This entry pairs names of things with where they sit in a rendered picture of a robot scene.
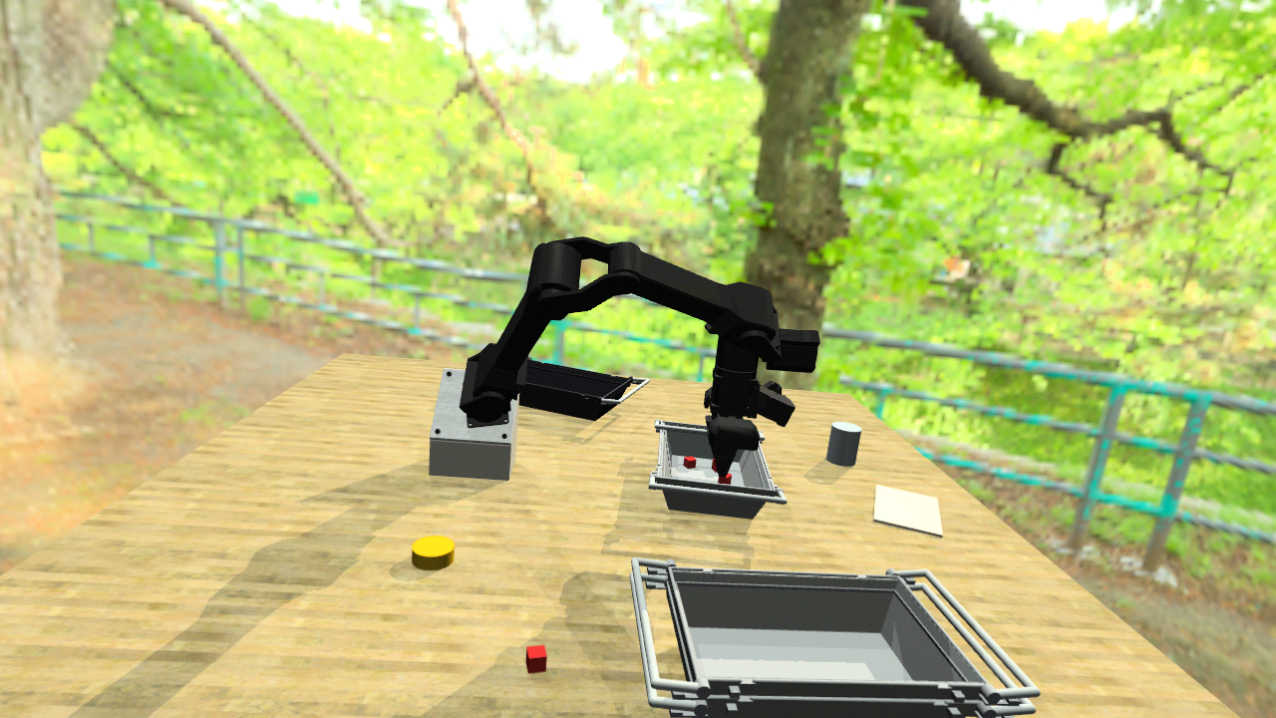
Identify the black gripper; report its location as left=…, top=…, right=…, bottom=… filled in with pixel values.
left=704, top=365, right=760, bottom=477

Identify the dark grey cylinder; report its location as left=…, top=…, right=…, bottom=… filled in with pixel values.
left=826, top=422, right=861, bottom=467

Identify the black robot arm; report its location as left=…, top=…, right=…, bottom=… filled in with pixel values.
left=461, top=236, right=820, bottom=429

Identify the yellow short cylinder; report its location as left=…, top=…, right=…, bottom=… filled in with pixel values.
left=412, top=536, right=456, bottom=570

